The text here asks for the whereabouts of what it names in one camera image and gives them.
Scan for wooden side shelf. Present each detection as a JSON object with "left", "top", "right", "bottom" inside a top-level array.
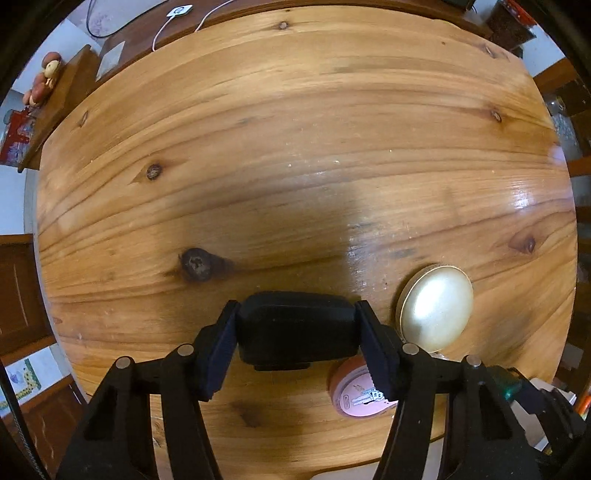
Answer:
[{"left": 17, "top": 44, "right": 95, "bottom": 174}]

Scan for brown wooden sideboard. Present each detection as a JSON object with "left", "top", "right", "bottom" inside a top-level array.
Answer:
[{"left": 95, "top": 0, "right": 259, "bottom": 77}]

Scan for gold round compact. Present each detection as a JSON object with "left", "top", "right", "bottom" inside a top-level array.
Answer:
[{"left": 394, "top": 264, "right": 475, "bottom": 355}]

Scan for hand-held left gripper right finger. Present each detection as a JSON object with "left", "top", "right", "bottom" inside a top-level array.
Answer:
[{"left": 356, "top": 300, "right": 542, "bottom": 480}]

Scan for artificial fruit decoration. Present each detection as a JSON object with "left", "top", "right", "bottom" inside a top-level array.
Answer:
[{"left": 22, "top": 52, "right": 64, "bottom": 108}]

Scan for thick black braided cable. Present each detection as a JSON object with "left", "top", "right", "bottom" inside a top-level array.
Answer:
[{"left": 0, "top": 360, "right": 49, "bottom": 480}]

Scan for pink round container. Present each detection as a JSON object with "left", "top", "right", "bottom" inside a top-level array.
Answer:
[{"left": 329, "top": 356, "right": 400, "bottom": 420}]

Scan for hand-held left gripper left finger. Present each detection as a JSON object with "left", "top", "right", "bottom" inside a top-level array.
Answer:
[{"left": 55, "top": 300, "right": 241, "bottom": 480}]

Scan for brown wooden door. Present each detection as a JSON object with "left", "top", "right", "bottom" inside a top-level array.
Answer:
[{"left": 0, "top": 233, "right": 56, "bottom": 357}]

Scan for white card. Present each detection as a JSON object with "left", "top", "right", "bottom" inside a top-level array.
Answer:
[{"left": 96, "top": 41, "right": 126, "bottom": 79}]

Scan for wooden shelving unit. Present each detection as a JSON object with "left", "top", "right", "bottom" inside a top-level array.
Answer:
[{"left": 533, "top": 58, "right": 591, "bottom": 178}]

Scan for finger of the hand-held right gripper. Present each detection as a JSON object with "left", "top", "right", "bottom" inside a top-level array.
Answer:
[{"left": 519, "top": 378, "right": 587, "bottom": 446}]

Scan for green box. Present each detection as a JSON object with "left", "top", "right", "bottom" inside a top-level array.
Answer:
[{"left": 493, "top": 367, "right": 522, "bottom": 401}]

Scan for white cable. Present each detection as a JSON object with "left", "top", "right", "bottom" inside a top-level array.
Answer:
[{"left": 152, "top": 0, "right": 236, "bottom": 51}]

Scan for colourful printed poster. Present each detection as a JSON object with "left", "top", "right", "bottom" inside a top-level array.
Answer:
[{"left": 0, "top": 357, "right": 44, "bottom": 416}]

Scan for red printed box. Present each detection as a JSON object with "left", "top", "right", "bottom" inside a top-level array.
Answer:
[{"left": 0, "top": 108, "right": 40, "bottom": 166}]

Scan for black glasses case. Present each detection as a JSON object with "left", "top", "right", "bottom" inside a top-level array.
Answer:
[{"left": 235, "top": 291, "right": 362, "bottom": 371}]

